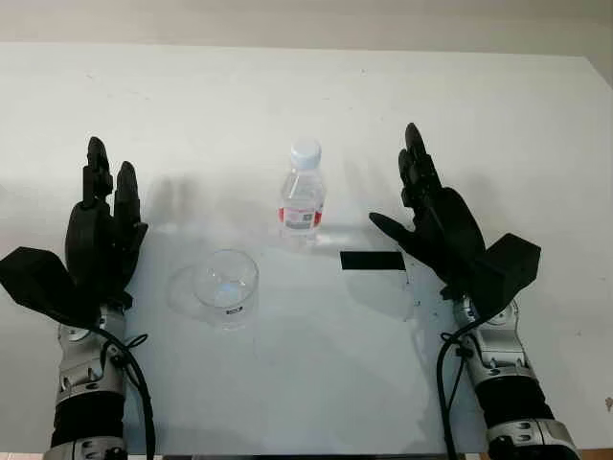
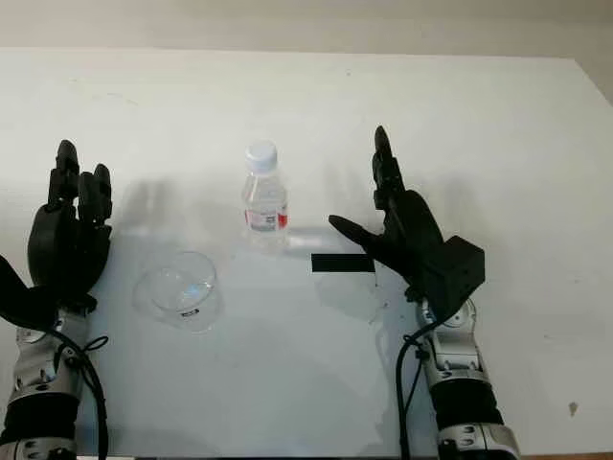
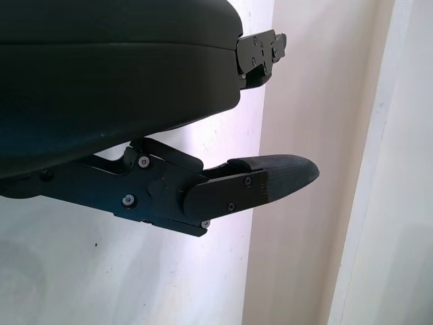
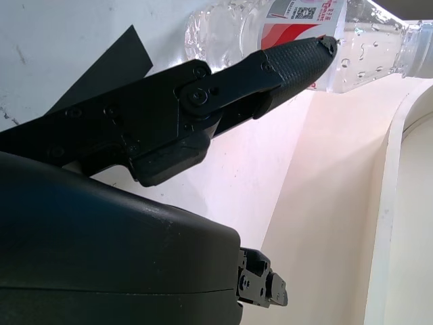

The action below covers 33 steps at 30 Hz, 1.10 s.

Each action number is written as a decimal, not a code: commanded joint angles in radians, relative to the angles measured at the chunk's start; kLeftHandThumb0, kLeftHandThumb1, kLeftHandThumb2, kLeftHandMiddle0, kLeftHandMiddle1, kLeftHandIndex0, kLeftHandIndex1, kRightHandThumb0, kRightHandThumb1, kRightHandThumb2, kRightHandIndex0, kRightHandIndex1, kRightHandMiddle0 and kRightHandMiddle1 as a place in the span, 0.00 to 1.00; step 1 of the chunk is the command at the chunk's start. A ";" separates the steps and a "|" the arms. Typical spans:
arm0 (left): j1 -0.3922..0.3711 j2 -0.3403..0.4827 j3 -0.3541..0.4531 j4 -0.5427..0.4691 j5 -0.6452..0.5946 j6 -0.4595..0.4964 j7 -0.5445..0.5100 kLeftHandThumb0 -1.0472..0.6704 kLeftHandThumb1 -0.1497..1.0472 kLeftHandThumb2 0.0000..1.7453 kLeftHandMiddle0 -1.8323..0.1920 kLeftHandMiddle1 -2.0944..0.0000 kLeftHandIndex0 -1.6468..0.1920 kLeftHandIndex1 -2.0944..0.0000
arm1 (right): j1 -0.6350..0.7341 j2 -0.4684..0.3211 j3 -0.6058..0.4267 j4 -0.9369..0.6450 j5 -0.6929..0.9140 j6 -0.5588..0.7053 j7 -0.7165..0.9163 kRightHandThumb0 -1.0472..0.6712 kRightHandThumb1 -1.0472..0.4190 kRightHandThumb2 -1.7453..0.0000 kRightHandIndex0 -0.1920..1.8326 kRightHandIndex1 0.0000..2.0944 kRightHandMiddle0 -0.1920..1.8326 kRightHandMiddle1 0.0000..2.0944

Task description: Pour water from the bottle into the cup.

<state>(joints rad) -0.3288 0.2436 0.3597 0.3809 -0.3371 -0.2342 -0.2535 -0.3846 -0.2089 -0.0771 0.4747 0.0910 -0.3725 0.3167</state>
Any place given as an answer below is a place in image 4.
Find clear plastic water bottle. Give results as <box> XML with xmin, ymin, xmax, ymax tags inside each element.
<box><xmin>184</xmin><ymin>0</ymin><xmax>433</xmax><ymax>94</ymax></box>

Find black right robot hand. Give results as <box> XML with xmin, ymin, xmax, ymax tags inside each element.
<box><xmin>0</xmin><ymin>35</ymin><xmax>339</xmax><ymax>325</ymax></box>

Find black tape mark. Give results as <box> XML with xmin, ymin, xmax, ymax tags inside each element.
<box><xmin>45</xmin><ymin>25</ymin><xmax>154</xmax><ymax>114</ymax></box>

